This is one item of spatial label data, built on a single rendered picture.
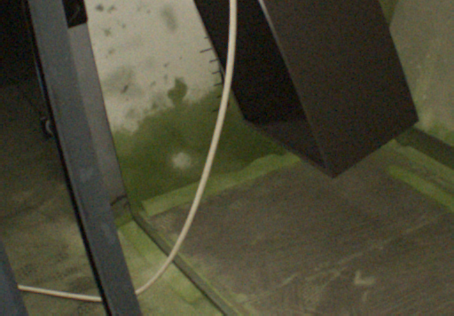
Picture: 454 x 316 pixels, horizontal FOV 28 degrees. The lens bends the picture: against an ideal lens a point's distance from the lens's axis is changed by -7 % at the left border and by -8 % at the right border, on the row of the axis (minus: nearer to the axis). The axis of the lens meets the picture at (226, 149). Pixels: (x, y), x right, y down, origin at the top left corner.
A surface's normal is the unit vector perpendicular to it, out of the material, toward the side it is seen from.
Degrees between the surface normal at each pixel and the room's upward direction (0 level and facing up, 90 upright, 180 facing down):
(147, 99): 90
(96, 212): 90
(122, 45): 90
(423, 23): 57
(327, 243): 0
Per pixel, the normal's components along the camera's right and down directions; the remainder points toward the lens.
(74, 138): 0.40, 0.29
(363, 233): -0.18, -0.90
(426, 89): -0.85, -0.22
